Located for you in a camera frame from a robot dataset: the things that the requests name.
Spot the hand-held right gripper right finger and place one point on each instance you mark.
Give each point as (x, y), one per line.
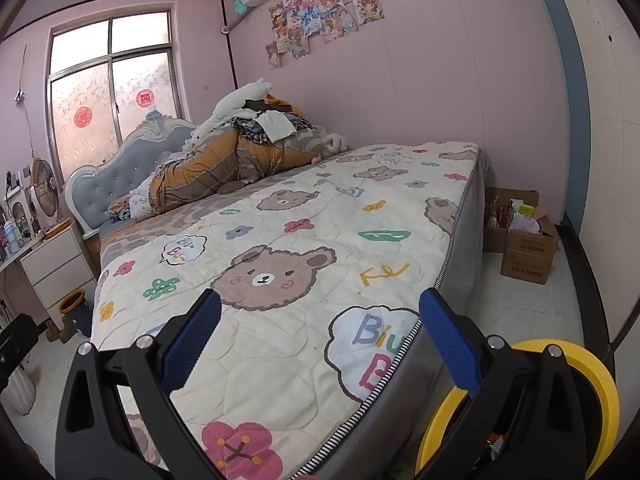
(450, 345)

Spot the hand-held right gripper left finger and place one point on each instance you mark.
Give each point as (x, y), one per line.
(192, 340)

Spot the yellow rimmed trash bin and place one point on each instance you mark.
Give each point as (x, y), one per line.
(590, 360)

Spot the brown slipper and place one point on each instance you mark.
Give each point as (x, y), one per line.
(52, 331)

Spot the white ribbed stool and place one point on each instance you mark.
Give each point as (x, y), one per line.
(20, 385)

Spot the grey mattress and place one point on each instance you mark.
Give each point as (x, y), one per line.
(450, 285)

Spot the white dressing desk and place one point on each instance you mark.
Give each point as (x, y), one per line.
(10, 280)

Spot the small dark blue bin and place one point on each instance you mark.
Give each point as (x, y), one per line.
(77, 317)

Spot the white nightstand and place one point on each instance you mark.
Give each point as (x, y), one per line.
(55, 265)

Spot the printed cardboard box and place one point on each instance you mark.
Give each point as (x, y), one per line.
(527, 260)

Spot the floral white cloth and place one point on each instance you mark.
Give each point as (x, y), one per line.
(137, 205)

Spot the plain cardboard box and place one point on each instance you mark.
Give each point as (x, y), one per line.
(500, 200)

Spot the small brown round pad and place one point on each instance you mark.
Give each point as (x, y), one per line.
(227, 188)

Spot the standing fan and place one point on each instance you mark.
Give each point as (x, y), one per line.
(42, 185)

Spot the bear printed blanket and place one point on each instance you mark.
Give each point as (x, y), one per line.
(300, 210)

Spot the brown orange folded quilt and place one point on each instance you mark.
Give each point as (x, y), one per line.
(210, 170)

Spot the grey tufted bed headboard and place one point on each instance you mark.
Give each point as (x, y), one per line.
(100, 190)

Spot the pile of clothes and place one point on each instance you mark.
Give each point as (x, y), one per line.
(275, 125)

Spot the red round window sticker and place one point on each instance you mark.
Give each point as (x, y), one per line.
(144, 97)
(83, 116)

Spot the pink plush toy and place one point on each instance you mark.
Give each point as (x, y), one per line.
(332, 142)

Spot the white plush toy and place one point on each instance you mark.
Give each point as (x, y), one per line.
(235, 97)

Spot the frosted glass window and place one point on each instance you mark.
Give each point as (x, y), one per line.
(110, 100)

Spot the cluster of wall posters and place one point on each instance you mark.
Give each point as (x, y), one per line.
(320, 15)

